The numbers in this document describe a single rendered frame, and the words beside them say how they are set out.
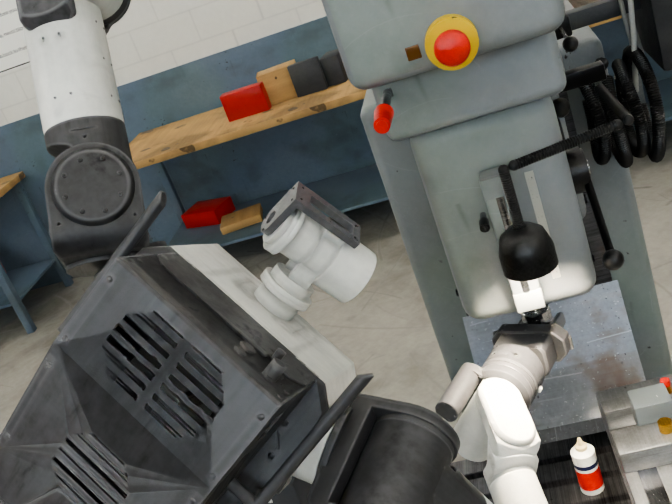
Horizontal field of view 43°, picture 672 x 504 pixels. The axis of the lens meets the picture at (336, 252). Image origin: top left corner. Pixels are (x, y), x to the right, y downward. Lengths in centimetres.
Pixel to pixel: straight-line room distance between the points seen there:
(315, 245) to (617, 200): 95
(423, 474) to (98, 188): 44
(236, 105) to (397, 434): 435
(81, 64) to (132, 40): 483
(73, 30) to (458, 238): 58
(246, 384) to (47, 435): 21
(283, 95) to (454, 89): 407
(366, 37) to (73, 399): 51
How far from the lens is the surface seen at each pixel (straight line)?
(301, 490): 154
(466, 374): 127
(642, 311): 187
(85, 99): 100
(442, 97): 113
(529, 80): 113
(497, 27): 102
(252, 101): 512
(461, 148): 119
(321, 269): 92
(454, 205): 122
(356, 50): 102
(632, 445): 149
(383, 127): 100
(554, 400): 182
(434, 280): 179
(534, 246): 111
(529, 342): 134
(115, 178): 92
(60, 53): 102
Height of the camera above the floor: 197
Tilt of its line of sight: 23 degrees down
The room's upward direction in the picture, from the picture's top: 21 degrees counter-clockwise
